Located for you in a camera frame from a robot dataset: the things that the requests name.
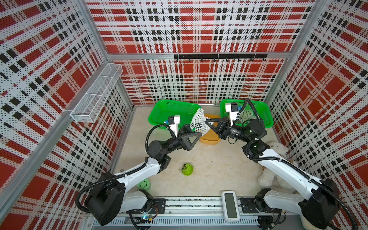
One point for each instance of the clear wall shelf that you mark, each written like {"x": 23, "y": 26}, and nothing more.
{"x": 92, "y": 102}

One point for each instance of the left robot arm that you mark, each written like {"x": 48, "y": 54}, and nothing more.
{"x": 111, "y": 195}

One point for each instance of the yellow tray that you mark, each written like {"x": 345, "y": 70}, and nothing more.
{"x": 210, "y": 138}

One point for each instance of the green basket with apples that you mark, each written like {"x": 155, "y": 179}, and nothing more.
{"x": 166, "y": 108}

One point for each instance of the black hook rail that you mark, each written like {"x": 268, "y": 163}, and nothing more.
{"x": 250, "y": 56}

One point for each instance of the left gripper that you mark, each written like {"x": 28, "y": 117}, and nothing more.
{"x": 184, "y": 143}

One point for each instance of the white timer device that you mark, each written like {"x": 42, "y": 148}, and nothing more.
{"x": 230, "y": 206}

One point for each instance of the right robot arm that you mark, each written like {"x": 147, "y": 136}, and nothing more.
{"x": 317, "y": 201}

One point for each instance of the custard apple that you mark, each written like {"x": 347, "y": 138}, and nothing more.
{"x": 187, "y": 169}

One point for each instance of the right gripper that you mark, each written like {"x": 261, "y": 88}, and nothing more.
{"x": 221, "y": 128}

